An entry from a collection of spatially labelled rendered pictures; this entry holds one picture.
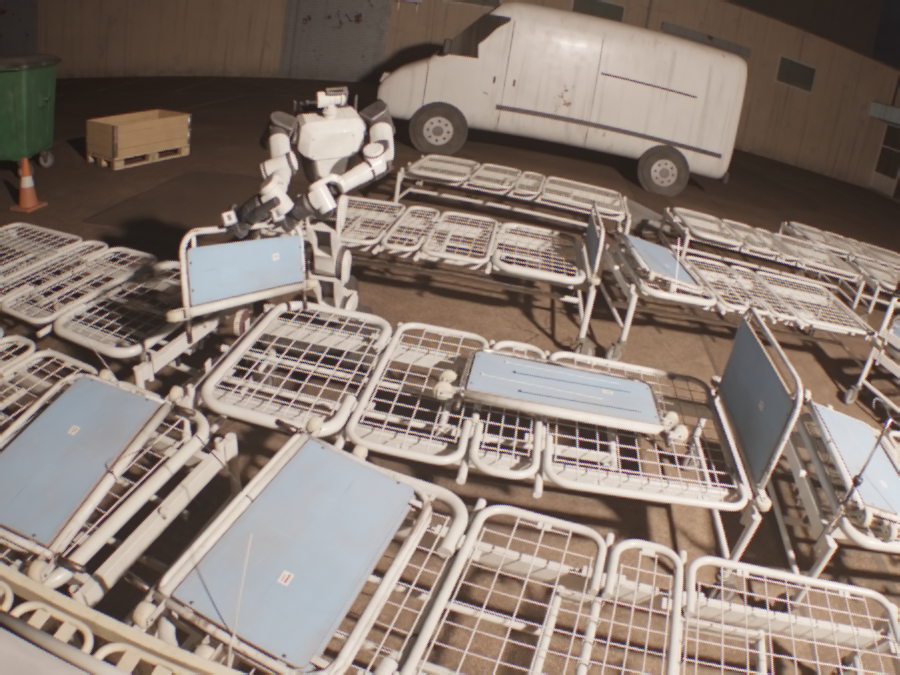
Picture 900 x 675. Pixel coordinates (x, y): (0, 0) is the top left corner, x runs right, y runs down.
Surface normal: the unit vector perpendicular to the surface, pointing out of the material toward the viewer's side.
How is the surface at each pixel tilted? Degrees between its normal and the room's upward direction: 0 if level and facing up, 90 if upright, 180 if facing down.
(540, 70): 88
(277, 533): 8
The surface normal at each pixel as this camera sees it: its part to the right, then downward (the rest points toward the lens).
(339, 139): 0.36, 0.65
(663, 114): -0.01, 0.43
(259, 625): 0.27, -0.84
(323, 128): 0.34, -0.06
